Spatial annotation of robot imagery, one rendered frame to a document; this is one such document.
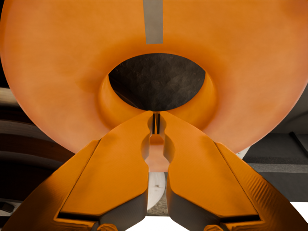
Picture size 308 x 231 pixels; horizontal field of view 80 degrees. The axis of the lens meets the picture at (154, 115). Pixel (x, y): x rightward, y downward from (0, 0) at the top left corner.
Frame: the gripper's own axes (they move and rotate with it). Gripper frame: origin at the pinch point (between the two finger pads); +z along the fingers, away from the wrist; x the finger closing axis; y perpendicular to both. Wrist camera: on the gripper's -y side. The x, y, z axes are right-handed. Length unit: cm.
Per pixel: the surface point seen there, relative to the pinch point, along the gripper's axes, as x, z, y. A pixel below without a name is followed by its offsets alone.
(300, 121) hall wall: 713, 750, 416
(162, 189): 2.2, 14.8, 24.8
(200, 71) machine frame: 9.1, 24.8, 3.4
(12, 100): -16.9, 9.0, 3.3
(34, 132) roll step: -14.9, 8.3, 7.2
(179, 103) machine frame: 6.0, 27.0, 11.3
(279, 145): 616, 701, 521
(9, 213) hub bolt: -16.7, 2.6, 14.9
